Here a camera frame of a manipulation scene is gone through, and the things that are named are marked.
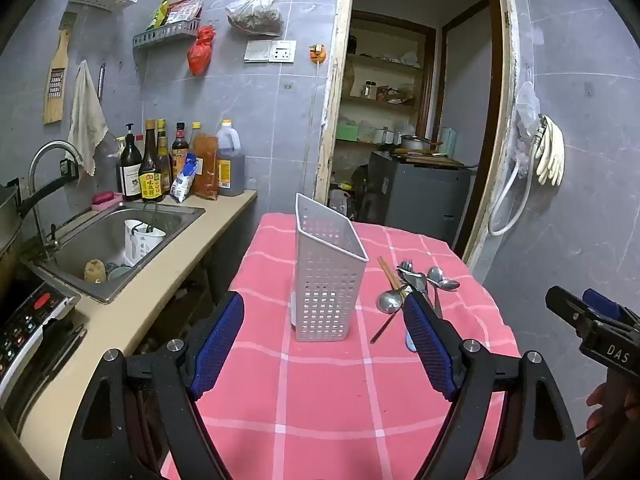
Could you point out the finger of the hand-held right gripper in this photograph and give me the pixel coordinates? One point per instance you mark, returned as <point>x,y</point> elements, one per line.
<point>600,301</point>
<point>565,305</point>

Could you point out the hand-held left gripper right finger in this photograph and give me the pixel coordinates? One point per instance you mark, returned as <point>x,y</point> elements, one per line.
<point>430,352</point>

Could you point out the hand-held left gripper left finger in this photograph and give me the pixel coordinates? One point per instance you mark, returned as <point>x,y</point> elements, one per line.
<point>215,347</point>

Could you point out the light blue utensil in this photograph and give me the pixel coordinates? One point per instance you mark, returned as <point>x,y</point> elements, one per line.
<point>410,344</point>

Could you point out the steel spoon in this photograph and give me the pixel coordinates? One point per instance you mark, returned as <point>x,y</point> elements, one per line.
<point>435,275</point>
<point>390,302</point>
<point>448,285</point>

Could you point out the wooden chopstick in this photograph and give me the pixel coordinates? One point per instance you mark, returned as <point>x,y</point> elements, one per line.
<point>392,269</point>
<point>387,271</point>

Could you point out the white perforated utensil holder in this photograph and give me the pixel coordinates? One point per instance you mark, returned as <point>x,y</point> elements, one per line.
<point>325,300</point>

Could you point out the person's right hand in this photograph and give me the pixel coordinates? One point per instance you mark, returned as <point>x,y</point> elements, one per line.
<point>599,399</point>

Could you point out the beige kitchen counter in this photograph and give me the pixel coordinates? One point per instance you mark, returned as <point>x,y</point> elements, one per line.
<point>150,305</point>

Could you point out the pink checked tablecloth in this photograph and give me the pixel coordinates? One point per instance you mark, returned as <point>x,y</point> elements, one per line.
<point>325,390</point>

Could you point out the white drainer cup in sink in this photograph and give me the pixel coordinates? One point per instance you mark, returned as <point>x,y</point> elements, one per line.
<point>142,242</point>

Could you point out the yellow loofah sponge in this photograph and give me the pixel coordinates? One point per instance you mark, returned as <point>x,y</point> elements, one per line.
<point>95,271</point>

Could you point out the cream rubber gloves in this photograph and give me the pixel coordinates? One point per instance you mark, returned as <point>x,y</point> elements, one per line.
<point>550,155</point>

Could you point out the grey cabinet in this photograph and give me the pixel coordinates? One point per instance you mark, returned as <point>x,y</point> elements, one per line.
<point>420,195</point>

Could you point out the steel sink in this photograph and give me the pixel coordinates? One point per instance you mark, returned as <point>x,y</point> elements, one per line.
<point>95,240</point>

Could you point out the blue white bag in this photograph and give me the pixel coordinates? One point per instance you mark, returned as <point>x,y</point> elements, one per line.
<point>182,180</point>

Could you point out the yellow label sauce bottle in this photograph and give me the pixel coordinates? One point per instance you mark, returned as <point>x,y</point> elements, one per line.
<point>150,180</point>

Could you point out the dark oil jug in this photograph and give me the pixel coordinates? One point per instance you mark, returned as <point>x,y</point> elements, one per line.
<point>230,165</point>

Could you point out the pink soap box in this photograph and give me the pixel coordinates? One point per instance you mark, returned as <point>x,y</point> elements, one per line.
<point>106,200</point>

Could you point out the black induction cooker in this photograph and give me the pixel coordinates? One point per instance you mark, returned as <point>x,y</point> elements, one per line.
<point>30,325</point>

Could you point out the wooden cutting board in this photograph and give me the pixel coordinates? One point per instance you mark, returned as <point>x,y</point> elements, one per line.
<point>430,160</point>

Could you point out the dark pump bottle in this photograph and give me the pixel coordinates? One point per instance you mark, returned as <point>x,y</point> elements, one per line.
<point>129,170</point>

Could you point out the red label sauce bottle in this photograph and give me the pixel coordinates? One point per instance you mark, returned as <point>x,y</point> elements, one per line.
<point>180,152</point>

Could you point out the clear hanging plastic bag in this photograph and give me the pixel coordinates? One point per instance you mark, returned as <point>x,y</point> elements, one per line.
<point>526,110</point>

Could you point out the light green container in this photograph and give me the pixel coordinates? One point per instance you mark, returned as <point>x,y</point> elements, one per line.
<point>448,142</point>

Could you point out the steel pot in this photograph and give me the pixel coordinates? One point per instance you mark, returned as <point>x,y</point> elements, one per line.
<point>415,143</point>

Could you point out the green box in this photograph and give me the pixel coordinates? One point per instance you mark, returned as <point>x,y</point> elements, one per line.
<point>347,131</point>

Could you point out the steel faucet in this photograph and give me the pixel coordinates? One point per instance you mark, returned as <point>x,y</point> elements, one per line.
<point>35,170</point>

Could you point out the beige hanging towel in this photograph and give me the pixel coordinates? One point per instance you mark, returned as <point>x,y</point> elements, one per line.
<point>87,115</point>

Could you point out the glass jar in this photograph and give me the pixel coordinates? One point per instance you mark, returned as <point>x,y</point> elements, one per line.
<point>369,90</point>

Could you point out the wooden shelf unit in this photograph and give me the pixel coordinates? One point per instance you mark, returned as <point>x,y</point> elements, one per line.
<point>387,67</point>

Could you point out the red plastic bag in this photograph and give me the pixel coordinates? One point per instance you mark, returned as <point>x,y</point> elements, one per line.
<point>200,52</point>

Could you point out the wooden grater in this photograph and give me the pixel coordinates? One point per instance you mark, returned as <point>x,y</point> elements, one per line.
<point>56,85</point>

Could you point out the clear bag of dried goods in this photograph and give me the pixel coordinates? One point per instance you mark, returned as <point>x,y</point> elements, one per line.
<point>255,12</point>

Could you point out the green yellow packet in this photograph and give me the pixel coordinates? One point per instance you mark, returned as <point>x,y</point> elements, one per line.
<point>157,15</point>

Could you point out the red seasoning packets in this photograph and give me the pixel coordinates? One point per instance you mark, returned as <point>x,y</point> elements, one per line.
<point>184,10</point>

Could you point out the white wall switch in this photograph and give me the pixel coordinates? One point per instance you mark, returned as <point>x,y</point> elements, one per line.
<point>257,51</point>

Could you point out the white wall socket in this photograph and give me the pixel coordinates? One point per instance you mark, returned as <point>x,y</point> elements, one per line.
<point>283,52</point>

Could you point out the wooden door frame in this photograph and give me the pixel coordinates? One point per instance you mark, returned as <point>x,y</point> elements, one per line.
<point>340,60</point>

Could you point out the orange wall hook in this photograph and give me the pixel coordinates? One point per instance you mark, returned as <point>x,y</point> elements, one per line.
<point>318,52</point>

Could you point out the metal wall shelf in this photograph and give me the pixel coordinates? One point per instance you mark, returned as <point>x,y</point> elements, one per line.
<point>165,35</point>

